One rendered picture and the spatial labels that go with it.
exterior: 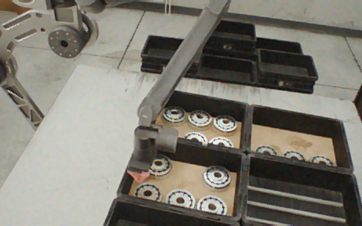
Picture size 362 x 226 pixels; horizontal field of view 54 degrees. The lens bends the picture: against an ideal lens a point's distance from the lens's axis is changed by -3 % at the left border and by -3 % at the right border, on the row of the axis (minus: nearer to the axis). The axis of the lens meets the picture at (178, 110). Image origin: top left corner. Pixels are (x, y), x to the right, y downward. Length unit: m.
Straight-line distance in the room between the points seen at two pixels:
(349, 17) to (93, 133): 3.59
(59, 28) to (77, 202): 0.67
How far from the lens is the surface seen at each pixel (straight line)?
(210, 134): 1.53
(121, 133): 1.70
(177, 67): 1.03
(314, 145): 1.63
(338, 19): 4.64
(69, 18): 1.50
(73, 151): 1.64
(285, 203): 1.37
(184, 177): 1.36
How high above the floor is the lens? 1.87
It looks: 40 degrees down
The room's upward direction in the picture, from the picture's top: 5 degrees clockwise
